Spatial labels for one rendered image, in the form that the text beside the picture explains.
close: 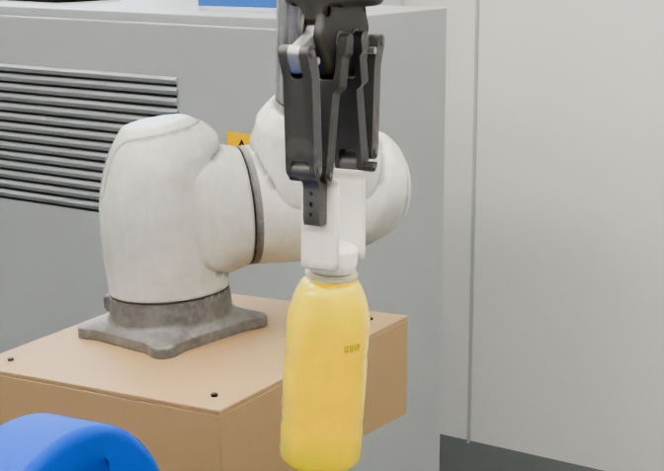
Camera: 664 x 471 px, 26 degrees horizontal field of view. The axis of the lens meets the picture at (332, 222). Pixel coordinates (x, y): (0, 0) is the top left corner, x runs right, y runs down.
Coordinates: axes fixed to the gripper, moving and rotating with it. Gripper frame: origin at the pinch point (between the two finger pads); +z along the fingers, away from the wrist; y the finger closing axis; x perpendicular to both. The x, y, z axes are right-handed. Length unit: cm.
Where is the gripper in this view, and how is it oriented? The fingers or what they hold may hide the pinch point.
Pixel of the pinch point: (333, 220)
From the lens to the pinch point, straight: 110.7
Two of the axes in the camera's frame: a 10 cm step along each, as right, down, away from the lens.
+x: 8.9, 0.9, -4.4
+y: -4.5, 1.8, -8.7
